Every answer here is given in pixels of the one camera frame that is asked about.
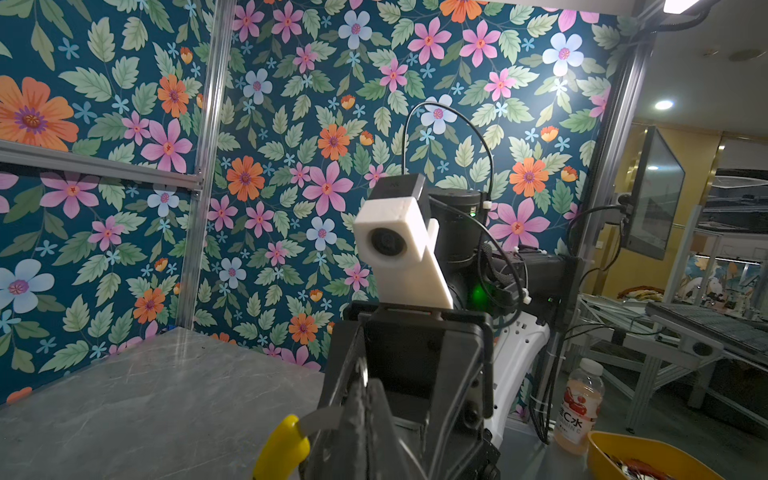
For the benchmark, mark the yellow bowl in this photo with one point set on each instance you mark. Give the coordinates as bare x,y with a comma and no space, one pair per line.
608,452

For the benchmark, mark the black monitor screen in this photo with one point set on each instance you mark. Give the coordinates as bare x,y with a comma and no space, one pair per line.
654,198

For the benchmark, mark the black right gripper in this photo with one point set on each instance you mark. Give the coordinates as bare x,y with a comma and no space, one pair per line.
406,393

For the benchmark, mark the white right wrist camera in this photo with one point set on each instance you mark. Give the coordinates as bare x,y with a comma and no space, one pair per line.
396,236

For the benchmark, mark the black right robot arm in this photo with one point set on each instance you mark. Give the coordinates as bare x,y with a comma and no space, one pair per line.
522,290

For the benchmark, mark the drink bottle orange label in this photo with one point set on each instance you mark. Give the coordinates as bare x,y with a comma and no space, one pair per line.
580,406

